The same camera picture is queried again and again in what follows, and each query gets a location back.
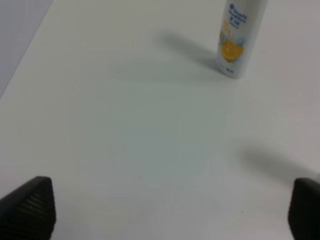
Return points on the white shampoo bottle blue cap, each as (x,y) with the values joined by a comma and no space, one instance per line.
(240,25)

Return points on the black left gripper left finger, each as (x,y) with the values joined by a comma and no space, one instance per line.
(29,211)

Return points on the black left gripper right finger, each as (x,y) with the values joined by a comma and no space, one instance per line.
(304,210)

